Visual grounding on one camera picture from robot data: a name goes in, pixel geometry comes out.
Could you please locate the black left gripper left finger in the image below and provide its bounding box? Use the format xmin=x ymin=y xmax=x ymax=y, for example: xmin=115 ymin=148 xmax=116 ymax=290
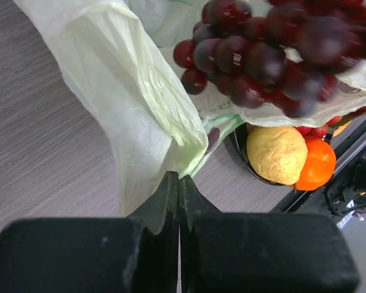
xmin=0 ymin=172 xmax=179 ymax=292

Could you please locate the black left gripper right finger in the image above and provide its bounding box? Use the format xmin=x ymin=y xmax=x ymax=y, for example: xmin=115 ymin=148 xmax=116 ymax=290
xmin=179 ymin=176 xmax=360 ymax=292

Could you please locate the fake yellow lemon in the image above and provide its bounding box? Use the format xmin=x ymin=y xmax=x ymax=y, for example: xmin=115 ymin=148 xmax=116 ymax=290
xmin=246 ymin=126 xmax=308 ymax=186

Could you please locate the fake orange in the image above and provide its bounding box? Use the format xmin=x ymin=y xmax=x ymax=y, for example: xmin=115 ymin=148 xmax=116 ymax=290
xmin=294 ymin=136 xmax=337 ymax=191

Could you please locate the red yellow fake lychee bunch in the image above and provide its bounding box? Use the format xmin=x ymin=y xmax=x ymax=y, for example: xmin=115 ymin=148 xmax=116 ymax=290
xmin=296 ymin=106 xmax=366 ymax=139

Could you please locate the translucent yellow-green plastic bag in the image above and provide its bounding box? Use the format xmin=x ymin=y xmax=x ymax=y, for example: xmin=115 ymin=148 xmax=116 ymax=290
xmin=17 ymin=0 xmax=366 ymax=216

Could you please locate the dark fake grape bunch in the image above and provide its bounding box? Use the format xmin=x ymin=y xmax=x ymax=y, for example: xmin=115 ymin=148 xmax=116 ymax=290
xmin=173 ymin=1 xmax=366 ymax=118

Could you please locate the brown patterned ceramic plate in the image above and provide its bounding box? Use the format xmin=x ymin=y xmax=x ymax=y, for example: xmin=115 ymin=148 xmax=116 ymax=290
xmin=228 ymin=106 xmax=366 ymax=187

